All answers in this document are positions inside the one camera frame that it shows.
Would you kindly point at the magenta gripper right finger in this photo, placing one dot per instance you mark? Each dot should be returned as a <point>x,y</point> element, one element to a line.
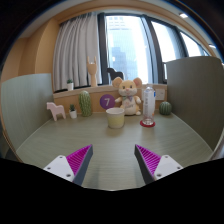
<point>153,166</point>

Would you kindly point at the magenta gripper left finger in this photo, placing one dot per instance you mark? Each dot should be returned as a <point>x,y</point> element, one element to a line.
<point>72,167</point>

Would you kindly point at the clear plastic water bottle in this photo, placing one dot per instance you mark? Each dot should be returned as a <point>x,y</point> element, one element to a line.
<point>148,105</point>

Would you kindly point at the red round coaster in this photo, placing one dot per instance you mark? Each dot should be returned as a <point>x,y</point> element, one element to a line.
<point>145,125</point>

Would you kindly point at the small potted plant on table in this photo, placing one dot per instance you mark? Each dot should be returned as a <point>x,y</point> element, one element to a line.
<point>72,111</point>

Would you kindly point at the round green ceramic cactus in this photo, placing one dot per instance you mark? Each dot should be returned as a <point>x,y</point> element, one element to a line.
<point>165,108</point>

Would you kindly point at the pink wooden horse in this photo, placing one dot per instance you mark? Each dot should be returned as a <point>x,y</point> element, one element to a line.
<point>56,110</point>

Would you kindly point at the pale yellow cup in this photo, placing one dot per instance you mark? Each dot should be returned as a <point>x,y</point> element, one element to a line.
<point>115,117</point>

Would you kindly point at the tall green ceramic cactus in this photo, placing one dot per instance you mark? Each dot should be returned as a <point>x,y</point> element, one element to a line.
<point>85,103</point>

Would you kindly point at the purple number seven disc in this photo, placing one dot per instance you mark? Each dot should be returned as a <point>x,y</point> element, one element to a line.
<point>107,101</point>

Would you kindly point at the small potted plant on sill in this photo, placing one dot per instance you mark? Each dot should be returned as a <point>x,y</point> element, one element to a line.
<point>70,84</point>

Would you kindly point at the plush mouse toy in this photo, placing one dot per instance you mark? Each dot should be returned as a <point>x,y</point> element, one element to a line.
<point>128,95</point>

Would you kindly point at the left green partition panel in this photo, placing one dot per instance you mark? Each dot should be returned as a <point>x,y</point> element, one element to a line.
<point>24,105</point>

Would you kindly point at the green partition panel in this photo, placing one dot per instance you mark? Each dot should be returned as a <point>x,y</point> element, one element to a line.
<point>24,105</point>
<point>195,88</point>

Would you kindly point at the right green partition panel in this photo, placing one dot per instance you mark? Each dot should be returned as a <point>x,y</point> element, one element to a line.
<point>195,88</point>

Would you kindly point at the black horse figurine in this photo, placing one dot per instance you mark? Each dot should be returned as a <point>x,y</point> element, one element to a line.
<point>113,74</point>

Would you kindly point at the wooden hand sculpture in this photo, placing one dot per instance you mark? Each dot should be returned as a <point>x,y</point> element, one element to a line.
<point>92,70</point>

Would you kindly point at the grey curtain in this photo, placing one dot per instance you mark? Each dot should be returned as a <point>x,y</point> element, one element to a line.
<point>77,44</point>

